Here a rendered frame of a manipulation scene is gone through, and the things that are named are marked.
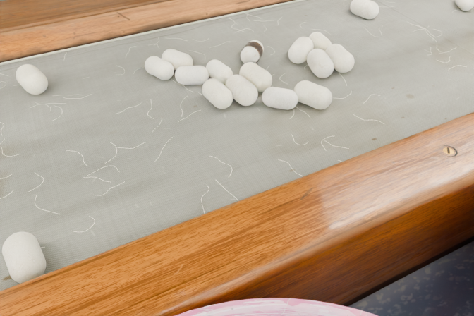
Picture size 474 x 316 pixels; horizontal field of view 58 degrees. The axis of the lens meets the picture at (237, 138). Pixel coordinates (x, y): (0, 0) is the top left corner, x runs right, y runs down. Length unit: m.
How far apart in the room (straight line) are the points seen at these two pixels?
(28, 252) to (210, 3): 0.38
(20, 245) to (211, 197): 0.12
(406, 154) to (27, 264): 0.25
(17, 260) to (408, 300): 0.26
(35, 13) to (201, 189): 0.32
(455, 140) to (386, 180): 0.07
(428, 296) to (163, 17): 0.40
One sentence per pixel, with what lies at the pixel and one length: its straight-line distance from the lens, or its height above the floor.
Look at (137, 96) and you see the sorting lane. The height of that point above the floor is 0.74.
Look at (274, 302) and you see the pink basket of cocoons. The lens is 0.22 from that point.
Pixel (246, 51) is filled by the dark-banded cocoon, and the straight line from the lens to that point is 0.44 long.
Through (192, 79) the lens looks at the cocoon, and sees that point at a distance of 0.41.
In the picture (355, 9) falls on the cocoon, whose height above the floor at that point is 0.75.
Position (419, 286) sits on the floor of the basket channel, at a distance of 0.36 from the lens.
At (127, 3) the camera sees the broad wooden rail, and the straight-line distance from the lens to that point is 0.55.
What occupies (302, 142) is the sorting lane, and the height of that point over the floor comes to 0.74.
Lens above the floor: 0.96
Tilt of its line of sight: 40 degrees down
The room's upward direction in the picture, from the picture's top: 1 degrees counter-clockwise
